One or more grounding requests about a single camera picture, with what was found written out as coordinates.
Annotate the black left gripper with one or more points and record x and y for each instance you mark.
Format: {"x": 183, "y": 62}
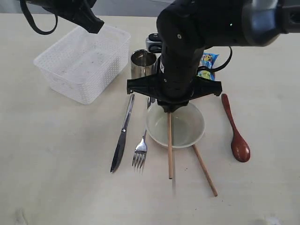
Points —
{"x": 76, "y": 11}

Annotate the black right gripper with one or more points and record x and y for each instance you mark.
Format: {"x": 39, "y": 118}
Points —
{"x": 172, "y": 95}

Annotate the white ceramic bowl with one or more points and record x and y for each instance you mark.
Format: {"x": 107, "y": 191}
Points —
{"x": 188, "y": 125}

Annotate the black metal cup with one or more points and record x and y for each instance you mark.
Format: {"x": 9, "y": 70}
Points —
{"x": 143, "y": 63}

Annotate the blue potato chips bag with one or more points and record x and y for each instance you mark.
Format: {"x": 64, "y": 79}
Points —
{"x": 207, "y": 60}

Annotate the silver metal fork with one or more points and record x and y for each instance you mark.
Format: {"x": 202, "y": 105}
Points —
{"x": 140, "y": 152}

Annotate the silver table knife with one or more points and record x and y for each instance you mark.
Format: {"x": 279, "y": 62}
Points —
{"x": 119, "y": 151}

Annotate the brown wooden chopstick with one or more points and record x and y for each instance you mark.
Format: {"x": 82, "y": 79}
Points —
{"x": 206, "y": 173}
{"x": 170, "y": 157}

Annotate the brown wooden spoon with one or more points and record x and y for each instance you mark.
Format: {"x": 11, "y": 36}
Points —
{"x": 240, "y": 148}

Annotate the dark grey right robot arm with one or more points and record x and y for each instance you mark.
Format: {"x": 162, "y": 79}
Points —
{"x": 188, "y": 27}

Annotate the white woven plastic basket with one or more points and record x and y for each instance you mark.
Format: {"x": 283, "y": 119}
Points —
{"x": 81, "y": 65}

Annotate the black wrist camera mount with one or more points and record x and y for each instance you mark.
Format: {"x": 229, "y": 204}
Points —
{"x": 154, "y": 43}

